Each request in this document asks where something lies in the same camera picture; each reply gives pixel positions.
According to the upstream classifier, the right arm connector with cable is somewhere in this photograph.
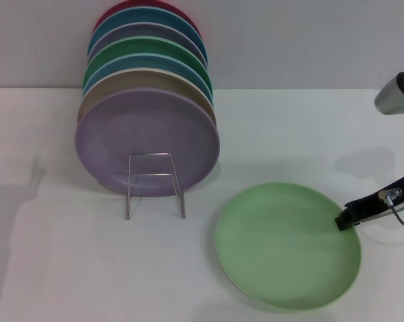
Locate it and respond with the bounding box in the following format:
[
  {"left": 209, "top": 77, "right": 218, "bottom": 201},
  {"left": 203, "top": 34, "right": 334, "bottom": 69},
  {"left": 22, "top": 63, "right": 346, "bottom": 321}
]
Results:
[{"left": 378, "top": 186, "right": 404, "bottom": 231}]

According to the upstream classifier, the teal blue plate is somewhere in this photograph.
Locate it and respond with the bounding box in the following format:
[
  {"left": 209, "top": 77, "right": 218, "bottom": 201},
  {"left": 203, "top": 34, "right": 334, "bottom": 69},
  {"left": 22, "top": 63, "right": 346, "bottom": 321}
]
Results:
[{"left": 87, "top": 7, "right": 208, "bottom": 64}]

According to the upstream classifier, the maroon red plate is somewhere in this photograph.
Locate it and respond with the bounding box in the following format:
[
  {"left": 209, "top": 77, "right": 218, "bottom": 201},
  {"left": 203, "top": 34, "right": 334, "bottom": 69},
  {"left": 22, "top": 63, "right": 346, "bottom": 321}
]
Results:
[{"left": 93, "top": 0, "right": 200, "bottom": 34}]

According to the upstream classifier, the grey purple plate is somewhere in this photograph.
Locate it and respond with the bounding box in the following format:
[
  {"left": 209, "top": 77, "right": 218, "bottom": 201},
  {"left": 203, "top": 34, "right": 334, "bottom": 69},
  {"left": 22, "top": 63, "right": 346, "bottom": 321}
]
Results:
[{"left": 87, "top": 22, "right": 209, "bottom": 68}]

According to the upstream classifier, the beige plate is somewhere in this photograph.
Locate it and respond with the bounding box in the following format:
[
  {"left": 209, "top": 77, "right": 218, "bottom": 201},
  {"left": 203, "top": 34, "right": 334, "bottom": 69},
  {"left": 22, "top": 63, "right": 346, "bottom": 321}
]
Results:
[{"left": 77, "top": 66, "right": 218, "bottom": 128}]

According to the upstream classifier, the dark green plate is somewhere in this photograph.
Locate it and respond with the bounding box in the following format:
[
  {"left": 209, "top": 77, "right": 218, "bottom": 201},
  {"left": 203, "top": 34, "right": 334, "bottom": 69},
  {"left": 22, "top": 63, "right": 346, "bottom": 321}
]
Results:
[{"left": 83, "top": 36, "right": 211, "bottom": 91}]

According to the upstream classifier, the light blue plate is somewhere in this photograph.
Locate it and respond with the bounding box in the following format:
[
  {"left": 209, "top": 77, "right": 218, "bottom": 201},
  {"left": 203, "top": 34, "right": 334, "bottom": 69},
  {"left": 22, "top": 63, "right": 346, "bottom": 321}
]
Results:
[{"left": 82, "top": 52, "right": 213, "bottom": 101}]

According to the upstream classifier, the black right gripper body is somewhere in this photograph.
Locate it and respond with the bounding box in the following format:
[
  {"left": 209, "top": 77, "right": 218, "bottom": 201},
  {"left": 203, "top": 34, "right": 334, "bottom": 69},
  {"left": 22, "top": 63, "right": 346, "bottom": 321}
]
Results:
[{"left": 344, "top": 176, "right": 404, "bottom": 223}]

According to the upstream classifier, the light green plate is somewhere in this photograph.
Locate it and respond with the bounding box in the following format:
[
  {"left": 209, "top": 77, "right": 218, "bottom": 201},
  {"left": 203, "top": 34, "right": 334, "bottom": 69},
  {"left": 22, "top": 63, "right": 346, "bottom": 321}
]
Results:
[{"left": 215, "top": 182, "right": 362, "bottom": 310}]

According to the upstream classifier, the lilac plate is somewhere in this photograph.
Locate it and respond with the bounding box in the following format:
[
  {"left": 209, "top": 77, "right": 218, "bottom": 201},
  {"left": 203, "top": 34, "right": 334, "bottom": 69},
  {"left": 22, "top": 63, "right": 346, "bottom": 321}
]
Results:
[{"left": 74, "top": 87, "right": 221, "bottom": 198}]

